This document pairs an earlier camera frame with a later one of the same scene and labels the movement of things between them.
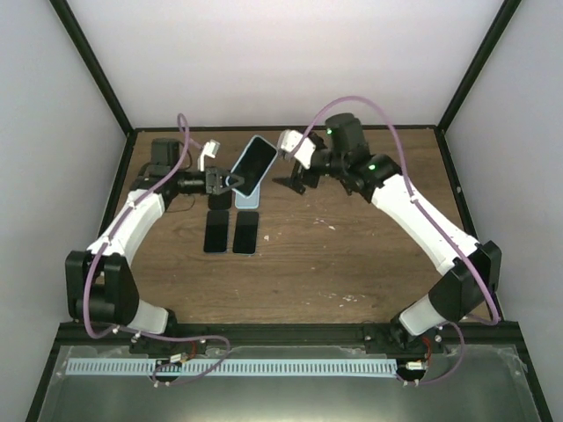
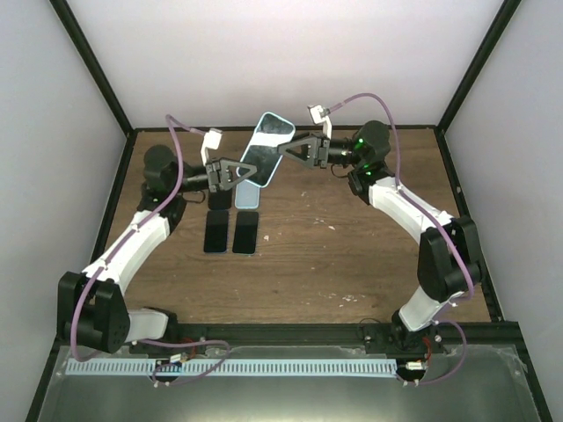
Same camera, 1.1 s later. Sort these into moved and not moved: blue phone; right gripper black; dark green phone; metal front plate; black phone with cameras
Moved: right gripper black
Not moved: metal front plate; blue phone; dark green phone; black phone with cameras
